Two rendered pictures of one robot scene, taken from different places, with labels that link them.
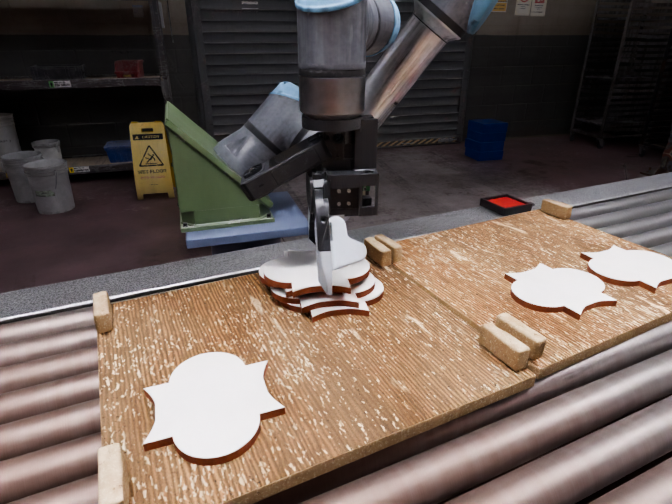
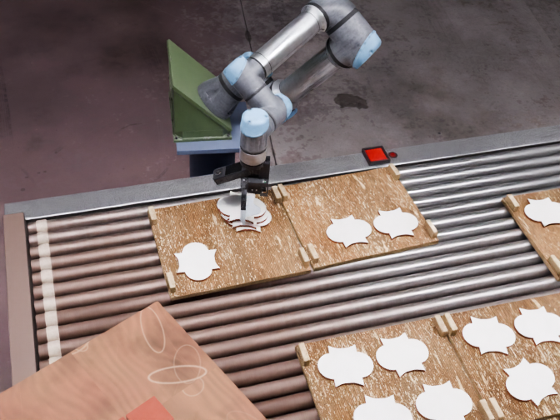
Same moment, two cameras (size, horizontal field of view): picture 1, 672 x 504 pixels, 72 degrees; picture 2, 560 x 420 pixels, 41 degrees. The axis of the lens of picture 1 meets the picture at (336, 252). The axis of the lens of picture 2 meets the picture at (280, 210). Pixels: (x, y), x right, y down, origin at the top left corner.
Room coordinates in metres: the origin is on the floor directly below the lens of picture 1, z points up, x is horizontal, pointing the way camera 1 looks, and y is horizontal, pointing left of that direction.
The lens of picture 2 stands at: (-1.05, -0.21, 2.57)
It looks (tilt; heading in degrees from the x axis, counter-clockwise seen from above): 45 degrees down; 4
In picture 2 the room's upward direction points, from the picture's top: 6 degrees clockwise
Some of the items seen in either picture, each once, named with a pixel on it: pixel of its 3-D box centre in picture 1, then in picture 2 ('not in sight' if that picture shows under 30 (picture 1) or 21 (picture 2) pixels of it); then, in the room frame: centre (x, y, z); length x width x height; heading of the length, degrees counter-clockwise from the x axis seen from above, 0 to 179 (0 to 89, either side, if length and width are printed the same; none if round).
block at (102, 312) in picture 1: (102, 311); (152, 215); (0.48, 0.29, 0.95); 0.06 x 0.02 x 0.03; 26
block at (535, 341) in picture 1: (518, 335); (312, 253); (0.43, -0.21, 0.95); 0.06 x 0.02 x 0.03; 28
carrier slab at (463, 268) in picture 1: (539, 267); (354, 215); (0.64, -0.32, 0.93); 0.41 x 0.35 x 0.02; 118
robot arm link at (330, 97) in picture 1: (331, 96); (252, 152); (0.56, 0.00, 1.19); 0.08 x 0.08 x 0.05
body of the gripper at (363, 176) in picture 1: (338, 166); (254, 173); (0.56, 0.00, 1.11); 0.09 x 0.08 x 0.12; 98
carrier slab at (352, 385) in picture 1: (292, 342); (227, 241); (0.45, 0.05, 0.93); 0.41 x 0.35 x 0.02; 116
